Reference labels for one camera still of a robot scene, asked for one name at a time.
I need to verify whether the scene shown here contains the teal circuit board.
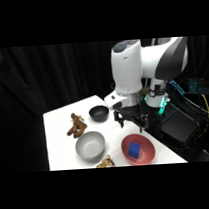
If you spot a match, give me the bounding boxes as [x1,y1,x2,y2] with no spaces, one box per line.
[186,77,209,95]

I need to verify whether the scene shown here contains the black box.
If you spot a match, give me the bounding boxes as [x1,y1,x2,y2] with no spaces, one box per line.
[160,110,201,145]

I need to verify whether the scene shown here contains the striped tiger plush toy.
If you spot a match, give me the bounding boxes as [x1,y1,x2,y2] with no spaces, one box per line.
[95,154,115,169]

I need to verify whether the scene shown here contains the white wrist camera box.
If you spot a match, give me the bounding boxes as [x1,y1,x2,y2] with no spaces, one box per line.
[103,89,130,111]

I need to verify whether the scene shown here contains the brown plush toy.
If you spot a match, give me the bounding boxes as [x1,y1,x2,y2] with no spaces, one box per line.
[65,112,90,140]

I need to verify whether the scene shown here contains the grey bowl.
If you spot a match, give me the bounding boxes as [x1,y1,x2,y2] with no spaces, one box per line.
[73,129,108,162]

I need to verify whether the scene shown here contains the black curtain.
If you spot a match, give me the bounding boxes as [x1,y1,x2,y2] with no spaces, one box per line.
[0,35,209,175]

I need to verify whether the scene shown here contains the black robot stand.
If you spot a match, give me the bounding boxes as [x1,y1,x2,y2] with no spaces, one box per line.
[139,102,173,143]

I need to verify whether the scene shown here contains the blue cube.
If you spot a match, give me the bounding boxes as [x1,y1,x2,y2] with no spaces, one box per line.
[127,140,143,159]

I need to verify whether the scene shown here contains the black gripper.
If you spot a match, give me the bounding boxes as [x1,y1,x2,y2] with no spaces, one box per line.
[112,104,150,136]

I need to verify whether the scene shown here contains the small green light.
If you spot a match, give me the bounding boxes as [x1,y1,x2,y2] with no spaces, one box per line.
[155,97,171,116]

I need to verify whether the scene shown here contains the yellow cable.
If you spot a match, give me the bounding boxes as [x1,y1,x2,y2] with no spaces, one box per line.
[199,92,209,122]

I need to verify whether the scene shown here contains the black bowl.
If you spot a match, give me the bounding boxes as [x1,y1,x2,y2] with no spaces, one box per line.
[88,104,111,123]

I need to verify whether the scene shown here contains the pink bowl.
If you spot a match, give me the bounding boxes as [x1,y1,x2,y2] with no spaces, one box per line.
[119,131,157,167]

